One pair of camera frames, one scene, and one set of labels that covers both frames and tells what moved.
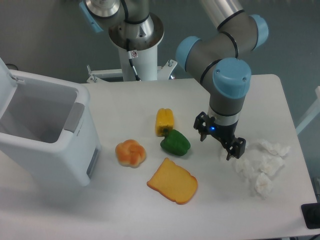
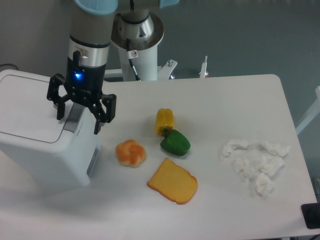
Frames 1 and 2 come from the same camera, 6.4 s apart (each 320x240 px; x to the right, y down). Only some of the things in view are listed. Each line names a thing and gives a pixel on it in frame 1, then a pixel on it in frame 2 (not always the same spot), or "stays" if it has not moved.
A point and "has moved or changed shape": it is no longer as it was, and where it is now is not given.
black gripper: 224,133 -> 86,83
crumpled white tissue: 271,165 stays
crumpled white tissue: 275,148 stays
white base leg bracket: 163,72 stays
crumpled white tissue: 263,185 stays
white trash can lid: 8,86 has moved or changed shape
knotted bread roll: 130,153 stays
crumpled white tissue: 244,166 stays
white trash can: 49,125 has moved or changed shape
